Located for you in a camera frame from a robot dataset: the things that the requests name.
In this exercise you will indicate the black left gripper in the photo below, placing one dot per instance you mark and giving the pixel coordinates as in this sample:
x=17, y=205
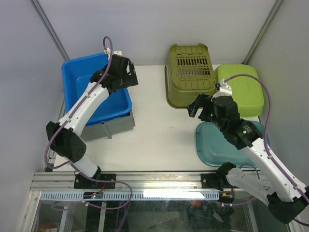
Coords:
x=132, y=79

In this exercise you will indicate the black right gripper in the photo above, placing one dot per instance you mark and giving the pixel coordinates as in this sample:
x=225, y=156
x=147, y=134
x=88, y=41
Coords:
x=203, y=100

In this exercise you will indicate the olive green slotted basket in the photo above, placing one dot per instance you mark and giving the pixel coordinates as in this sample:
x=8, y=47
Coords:
x=188, y=72

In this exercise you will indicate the clear container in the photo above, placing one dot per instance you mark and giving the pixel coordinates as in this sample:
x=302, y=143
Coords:
x=214, y=150

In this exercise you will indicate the blue plastic bin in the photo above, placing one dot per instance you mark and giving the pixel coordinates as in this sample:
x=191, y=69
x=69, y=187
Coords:
x=76, y=74

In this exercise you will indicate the bright green plastic tub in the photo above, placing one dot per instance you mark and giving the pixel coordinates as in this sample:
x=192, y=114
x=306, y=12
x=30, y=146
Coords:
x=246, y=92

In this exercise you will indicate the grey plastic crate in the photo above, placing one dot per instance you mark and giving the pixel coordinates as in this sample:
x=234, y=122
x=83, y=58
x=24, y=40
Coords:
x=108, y=128

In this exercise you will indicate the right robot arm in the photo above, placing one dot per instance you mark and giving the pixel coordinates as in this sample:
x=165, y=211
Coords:
x=283, y=194

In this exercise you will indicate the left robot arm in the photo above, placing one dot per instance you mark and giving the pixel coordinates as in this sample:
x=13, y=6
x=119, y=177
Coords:
x=64, y=136

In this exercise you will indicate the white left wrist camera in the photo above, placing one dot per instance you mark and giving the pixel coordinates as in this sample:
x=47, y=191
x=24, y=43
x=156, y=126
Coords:
x=108, y=52

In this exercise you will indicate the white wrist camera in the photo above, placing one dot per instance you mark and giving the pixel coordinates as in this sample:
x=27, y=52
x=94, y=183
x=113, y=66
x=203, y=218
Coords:
x=223, y=89
x=108, y=52

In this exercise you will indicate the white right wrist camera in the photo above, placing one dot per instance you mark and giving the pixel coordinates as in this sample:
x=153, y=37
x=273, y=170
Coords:
x=223, y=89

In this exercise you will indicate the aluminium rail frame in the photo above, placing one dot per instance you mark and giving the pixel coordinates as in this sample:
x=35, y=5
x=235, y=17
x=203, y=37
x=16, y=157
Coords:
x=160, y=152

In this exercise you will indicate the white slotted cable duct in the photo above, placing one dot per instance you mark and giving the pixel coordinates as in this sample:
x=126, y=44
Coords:
x=146, y=195

